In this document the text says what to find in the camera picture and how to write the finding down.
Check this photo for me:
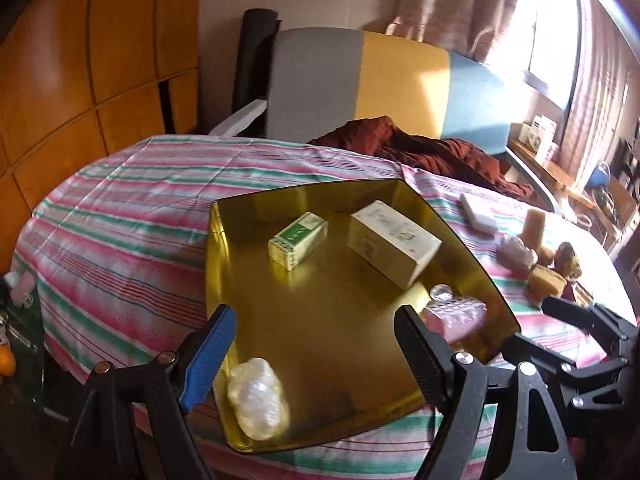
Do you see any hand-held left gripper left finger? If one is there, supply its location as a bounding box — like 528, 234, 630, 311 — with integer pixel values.
70, 304, 238, 480

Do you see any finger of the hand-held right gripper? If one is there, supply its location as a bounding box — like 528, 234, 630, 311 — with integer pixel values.
541, 296, 623, 341
492, 332, 578, 376

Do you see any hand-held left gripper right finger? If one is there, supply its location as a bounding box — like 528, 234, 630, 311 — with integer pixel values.
394, 305, 573, 480

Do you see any yellow sponge block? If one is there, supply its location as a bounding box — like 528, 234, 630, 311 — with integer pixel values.
529, 265, 568, 303

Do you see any brown gold snack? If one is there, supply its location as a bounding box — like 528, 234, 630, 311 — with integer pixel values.
554, 241, 583, 281

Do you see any pink clear-wrapped packet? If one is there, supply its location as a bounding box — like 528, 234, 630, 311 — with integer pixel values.
420, 284, 488, 351

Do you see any white plastic-wrapped bundle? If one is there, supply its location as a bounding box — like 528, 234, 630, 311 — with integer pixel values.
227, 357, 291, 442

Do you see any white pink packet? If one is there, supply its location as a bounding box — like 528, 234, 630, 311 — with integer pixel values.
501, 235, 538, 273

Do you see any gold metal tray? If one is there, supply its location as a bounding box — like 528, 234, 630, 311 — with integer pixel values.
205, 178, 522, 456

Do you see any beige cardboard box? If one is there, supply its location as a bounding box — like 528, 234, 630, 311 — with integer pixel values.
347, 200, 443, 291

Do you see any white soap bar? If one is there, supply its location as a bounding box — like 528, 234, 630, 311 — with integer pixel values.
459, 192, 496, 235

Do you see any green and white box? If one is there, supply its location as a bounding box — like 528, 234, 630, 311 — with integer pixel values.
268, 211, 329, 272

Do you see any wooden side desk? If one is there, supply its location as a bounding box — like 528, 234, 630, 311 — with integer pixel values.
507, 137, 636, 251

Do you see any pink green striped blanket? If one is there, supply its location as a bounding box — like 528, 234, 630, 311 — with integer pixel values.
12, 135, 638, 461

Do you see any pink purple box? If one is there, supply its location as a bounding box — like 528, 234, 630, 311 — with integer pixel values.
535, 137, 560, 163

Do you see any white printed box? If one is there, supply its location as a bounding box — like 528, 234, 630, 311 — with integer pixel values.
517, 115, 548, 147

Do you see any rust red jacket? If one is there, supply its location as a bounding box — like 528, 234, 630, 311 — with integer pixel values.
307, 116, 536, 208

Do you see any beige patterned curtain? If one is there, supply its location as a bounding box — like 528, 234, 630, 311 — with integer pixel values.
567, 0, 636, 191
385, 0, 526, 61

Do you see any window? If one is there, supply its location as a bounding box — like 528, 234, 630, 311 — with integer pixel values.
520, 0, 583, 106

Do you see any grey yellow blue armchair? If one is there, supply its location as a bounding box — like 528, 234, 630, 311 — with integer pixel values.
207, 27, 556, 211

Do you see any orange wooden wardrobe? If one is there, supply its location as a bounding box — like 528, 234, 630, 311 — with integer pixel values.
0, 0, 203, 271

